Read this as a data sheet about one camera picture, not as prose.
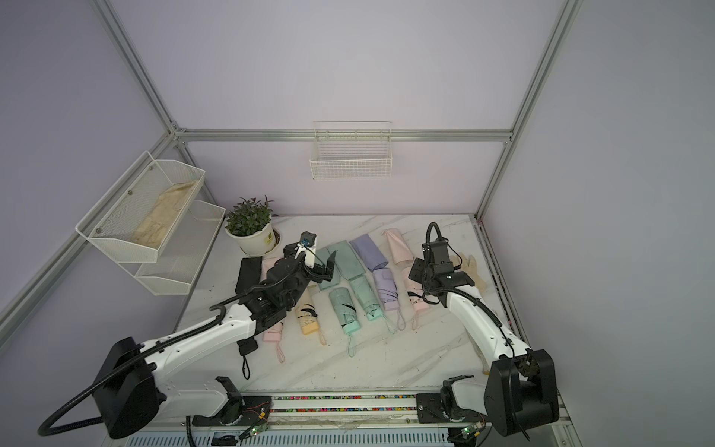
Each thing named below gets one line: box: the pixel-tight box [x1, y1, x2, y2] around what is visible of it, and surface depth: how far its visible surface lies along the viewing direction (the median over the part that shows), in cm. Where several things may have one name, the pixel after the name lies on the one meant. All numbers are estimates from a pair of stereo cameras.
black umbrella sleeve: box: [234, 256, 263, 295], surface depth 104 cm
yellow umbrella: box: [295, 303, 327, 346], surface depth 90 cm
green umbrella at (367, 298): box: [349, 275, 384, 322], surface depth 95 cm
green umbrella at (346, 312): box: [328, 286, 361, 358], surface depth 91 cm
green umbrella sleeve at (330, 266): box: [324, 250, 338, 283], surface depth 72 cm
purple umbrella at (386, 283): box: [372, 268, 407, 331], surface depth 97 cm
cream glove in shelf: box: [131, 178, 200, 250], surface depth 81 cm
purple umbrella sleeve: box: [348, 233, 390, 272], surface depth 109 cm
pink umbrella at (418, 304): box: [402, 266, 432, 331], surface depth 95 cm
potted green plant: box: [224, 194, 277, 257], surface depth 100 cm
